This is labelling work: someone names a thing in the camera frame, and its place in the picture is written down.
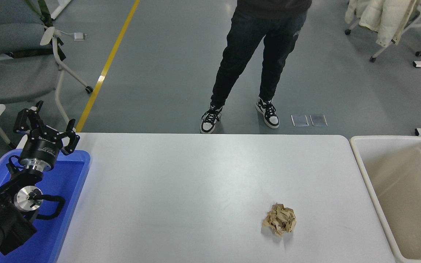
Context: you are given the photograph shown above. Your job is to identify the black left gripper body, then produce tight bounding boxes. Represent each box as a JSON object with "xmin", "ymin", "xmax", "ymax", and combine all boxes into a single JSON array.
[{"xmin": 18, "ymin": 128, "xmax": 64, "ymax": 167}]

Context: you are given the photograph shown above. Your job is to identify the tan paper ball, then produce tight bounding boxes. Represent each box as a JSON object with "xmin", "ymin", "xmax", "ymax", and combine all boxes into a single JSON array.
[{"xmin": 262, "ymin": 203, "xmax": 297, "ymax": 237}]

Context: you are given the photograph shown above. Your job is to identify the blue plastic tray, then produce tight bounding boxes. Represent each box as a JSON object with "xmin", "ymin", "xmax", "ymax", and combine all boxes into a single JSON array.
[{"xmin": 0, "ymin": 149, "xmax": 91, "ymax": 263}]

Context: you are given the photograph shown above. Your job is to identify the large pale plastic bin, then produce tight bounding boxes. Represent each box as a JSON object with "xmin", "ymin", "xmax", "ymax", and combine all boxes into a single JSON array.
[{"xmin": 349, "ymin": 135, "xmax": 421, "ymax": 263}]

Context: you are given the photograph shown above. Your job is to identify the grey office chair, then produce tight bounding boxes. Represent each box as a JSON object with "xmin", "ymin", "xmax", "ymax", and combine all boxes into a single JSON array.
[{"xmin": 0, "ymin": 0, "xmax": 94, "ymax": 125}]

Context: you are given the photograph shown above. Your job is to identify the white power adapter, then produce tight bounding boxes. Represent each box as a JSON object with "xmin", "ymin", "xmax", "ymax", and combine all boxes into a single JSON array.
[{"xmin": 61, "ymin": 31, "xmax": 87, "ymax": 41}]

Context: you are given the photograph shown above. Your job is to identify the white table leg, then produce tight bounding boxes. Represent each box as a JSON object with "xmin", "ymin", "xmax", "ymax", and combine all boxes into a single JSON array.
[{"xmin": 51, "ymin": 0, "xmax": 71, "ymax": 20}]

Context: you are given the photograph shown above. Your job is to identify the silver floor plate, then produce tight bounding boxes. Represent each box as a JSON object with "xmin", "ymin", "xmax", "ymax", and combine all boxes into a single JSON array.
[
  {"xmin": 291, "ymin": 115, "xmax": 310, "ymax": 127},
  {"xmin": 310, "ymin": 114, "xmax": 328, "ymax": 127}
]

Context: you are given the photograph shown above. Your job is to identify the cream padded coat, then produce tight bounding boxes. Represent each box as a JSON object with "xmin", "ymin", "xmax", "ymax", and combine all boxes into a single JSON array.
[{"xmin": 345, "ymin": 0, "xmax": 421, "ymax": 47}]

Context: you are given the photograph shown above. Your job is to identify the person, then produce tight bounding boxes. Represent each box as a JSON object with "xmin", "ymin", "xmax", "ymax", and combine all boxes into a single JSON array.
[{"xmin": 200, "ymin": 0, "xmax": 312, "ymax": 134}]

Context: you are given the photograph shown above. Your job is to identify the dark green strap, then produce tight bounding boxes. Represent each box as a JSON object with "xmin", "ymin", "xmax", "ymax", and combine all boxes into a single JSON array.
[{"xmin": 6, "ymin": 0, "xmax": 67, "ymax": 61}]

